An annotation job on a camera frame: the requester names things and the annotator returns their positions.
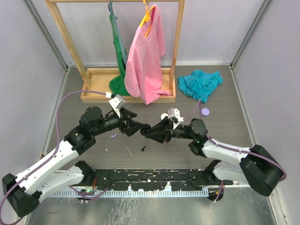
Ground grey blue hanger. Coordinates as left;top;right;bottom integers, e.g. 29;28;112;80
108;0;128;65

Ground grey slotted cable duct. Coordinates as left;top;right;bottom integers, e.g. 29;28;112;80
50;187;209;198

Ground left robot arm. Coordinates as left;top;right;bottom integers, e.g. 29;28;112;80
2;106;150;218

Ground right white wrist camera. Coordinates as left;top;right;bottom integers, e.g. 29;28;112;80
167;108;184;123

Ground teal crumpled shirt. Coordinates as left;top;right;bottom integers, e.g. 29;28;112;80
178;69;223;103

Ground green shirt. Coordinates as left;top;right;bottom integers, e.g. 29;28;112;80
109;15;129;96

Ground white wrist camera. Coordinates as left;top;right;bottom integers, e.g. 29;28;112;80
167;108;184;123
109;94;126;118

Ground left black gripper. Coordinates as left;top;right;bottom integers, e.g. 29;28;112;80
92;107;144;136

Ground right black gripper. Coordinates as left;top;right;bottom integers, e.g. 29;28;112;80
145;115;196;143

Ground white earbud charging case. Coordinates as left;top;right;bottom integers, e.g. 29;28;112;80
160;113;168;120

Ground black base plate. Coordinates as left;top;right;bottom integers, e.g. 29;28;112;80
75;169;221;191

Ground yellow orange hanger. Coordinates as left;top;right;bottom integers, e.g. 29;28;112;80
139;0;155;38

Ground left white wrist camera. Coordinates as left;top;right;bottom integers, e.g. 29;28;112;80
109;94;126;118

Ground pink shirt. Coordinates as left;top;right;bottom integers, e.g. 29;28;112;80
124;4;171;105

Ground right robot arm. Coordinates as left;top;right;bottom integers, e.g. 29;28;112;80
141;118;287;196

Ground wooden clothes rack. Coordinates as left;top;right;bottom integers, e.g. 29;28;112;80
45;0;185;103

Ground black earbud charging case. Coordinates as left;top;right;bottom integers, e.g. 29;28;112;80
140;124;151;136

